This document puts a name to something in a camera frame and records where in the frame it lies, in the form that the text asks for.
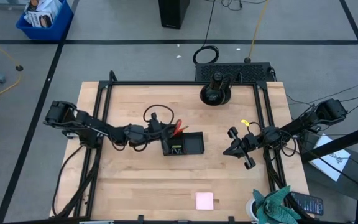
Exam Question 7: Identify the magazines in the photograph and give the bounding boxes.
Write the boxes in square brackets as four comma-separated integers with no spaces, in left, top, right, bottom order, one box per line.
[24,0,62,28]

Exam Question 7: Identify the black desk lamp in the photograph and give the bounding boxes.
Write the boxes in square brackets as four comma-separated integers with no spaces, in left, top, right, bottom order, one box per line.
[199,72,234,106]

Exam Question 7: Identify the black vented equipment box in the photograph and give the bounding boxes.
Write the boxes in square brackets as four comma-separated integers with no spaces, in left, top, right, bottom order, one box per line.
[195,62,275,83]

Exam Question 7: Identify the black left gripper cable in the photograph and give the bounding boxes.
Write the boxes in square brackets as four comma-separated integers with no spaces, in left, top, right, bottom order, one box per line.
[143,104,175,125]

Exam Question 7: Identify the white paper sheet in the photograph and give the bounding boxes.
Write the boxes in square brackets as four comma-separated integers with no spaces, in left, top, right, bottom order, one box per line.
[309,133,352,182]

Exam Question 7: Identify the blue plastic bin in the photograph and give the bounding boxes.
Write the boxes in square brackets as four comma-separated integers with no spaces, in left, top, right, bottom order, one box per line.
[16,0,75,41]

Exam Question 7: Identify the black smartphone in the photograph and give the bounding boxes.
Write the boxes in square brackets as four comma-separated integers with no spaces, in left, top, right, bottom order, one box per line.
[290,191,324,217]

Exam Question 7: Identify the teal green cloth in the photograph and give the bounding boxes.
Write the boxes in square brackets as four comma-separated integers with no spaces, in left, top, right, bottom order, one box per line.
[252,185,301,224]

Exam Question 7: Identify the red handled scissors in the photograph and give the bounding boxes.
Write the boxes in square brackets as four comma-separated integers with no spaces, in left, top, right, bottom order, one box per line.
[172,118,183,137]

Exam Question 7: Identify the black metal beam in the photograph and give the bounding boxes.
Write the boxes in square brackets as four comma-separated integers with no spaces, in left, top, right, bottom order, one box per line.
[300,121,358,163]

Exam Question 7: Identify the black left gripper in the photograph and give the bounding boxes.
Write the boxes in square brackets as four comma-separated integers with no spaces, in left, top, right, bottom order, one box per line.
[146,113,177,146]

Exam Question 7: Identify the yellow cable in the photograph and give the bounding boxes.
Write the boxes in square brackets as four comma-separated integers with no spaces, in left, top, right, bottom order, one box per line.
[0,30,24,103]
[247,0,270,60]

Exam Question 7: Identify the black mesh desk organizer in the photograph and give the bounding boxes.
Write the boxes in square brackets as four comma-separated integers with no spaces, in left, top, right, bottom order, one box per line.
[162,131,205,157]

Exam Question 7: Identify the black floor cable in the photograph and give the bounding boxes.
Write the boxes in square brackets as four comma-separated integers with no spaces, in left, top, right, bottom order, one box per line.
[192,0,220,65]

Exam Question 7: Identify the pink sticky note pad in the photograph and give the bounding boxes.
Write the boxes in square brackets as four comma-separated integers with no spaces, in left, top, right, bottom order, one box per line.
[195,192,214,211]

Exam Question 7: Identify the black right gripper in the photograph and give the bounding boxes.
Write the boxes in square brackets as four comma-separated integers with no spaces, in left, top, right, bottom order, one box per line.
[223,126,262,170]

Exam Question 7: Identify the black computer tower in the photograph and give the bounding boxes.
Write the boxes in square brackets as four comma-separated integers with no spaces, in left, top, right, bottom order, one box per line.
[158,0,191,30]

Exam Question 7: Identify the black metal table frame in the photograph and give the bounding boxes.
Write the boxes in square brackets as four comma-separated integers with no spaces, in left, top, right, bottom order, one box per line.
[52,70,315,224]

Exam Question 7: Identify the white cup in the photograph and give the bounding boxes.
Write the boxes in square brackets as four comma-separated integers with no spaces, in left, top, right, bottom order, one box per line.
[246,198,259,221]

